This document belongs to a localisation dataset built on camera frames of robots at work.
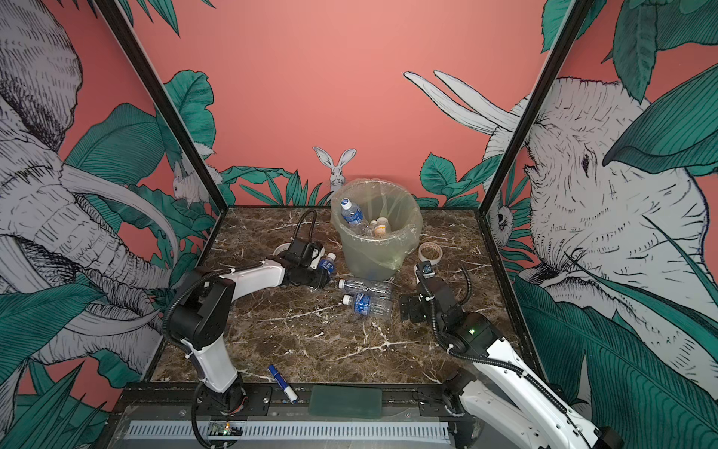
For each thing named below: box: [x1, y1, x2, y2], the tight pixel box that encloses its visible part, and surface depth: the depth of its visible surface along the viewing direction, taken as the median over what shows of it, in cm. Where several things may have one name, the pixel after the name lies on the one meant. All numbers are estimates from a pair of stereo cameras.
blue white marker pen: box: [267, 363, 301, 406], surface depth 78 cm
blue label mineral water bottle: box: [339, 198, 369, 232], surface depth 90 cm
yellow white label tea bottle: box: [373, 217, 391, 239], surface depth 93 cm
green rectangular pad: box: [308, 385, 383, 420], surface depth 75 cm
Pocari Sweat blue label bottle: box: [342, 291, 394, 317], surface depth 90 cm
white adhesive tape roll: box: [417, 241, 444, 265], surface depth 108 cm
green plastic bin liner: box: [330, 178, 424, 281], surface depth 90 cm
